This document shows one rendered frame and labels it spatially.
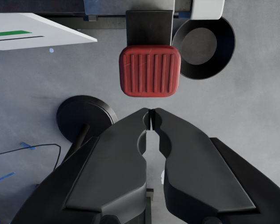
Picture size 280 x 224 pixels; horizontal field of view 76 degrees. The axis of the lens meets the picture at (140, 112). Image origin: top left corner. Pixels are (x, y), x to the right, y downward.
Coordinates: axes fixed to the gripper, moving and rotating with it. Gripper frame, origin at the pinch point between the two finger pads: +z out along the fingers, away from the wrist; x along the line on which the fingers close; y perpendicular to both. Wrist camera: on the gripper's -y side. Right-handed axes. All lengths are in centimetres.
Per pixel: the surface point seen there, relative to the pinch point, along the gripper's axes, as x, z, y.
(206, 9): 9.5, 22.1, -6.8
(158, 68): 1.1, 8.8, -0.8
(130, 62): -2.1, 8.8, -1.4
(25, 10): -20.5, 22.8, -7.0
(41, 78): -58, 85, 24
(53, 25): -25.2, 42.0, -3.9
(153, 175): 6, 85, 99
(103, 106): -24, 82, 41
